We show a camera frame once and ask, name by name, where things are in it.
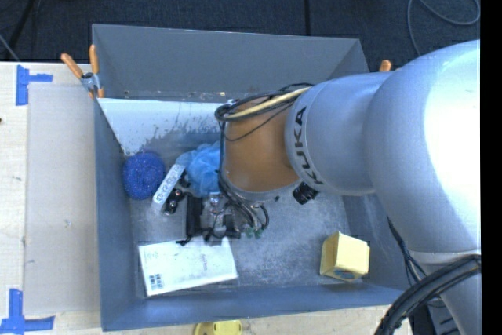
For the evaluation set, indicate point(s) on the black rectangular pouch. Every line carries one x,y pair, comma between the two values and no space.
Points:
193,215

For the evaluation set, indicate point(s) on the small black and red gadget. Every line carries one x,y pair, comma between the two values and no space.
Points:
174,202

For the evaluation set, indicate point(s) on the light blue mesh pouf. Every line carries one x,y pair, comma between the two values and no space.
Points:
204,168

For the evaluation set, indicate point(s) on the white printed booklet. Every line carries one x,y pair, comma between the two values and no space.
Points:
186,266

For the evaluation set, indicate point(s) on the dark blue scrubber ball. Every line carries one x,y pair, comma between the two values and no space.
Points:
143,175

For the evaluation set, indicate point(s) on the yellow box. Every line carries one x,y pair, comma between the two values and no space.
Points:
345,257

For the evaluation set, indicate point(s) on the grey metal bin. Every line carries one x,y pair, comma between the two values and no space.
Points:
188,62

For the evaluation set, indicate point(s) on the pale flat board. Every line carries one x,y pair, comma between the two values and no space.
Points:
59,188

